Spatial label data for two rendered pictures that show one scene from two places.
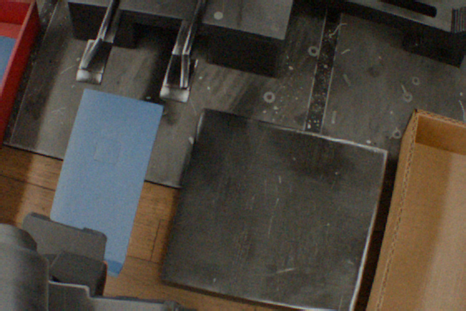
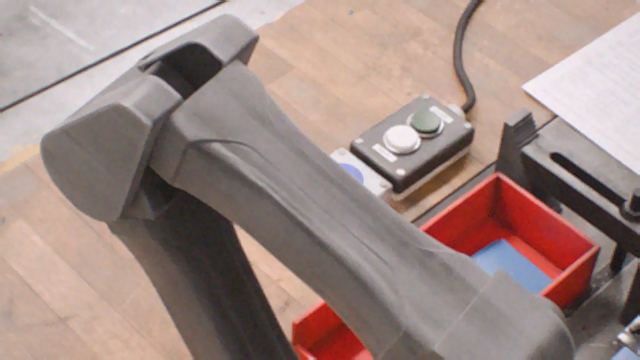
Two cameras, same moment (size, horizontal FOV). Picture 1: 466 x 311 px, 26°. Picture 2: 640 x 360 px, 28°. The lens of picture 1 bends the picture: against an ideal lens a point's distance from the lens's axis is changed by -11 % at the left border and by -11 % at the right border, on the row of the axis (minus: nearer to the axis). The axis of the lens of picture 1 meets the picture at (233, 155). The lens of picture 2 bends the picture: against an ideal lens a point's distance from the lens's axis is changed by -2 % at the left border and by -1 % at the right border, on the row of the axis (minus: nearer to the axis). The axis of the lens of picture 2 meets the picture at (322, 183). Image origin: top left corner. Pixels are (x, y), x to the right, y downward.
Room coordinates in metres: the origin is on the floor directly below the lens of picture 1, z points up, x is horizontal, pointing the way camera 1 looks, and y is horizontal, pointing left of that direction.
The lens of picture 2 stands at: (-0.27, -0.02, 1.78)
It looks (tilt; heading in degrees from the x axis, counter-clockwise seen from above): 47 degrees down; 37
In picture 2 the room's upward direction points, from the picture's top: 3 degrees clockwise
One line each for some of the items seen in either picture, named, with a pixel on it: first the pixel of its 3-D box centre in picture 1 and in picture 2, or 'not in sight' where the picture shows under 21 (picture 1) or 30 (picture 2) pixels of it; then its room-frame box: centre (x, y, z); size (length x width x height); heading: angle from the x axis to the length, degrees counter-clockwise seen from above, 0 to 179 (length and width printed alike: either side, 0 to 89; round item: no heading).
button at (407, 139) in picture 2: not in sight; (401, 143); (0.46, 0.42, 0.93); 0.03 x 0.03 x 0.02
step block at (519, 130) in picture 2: not in sight; (533, 167); (0.50, 0.31, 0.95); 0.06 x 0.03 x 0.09; 83
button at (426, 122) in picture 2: not in sight; (424, 127); (0.49, 0.42, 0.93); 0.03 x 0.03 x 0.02
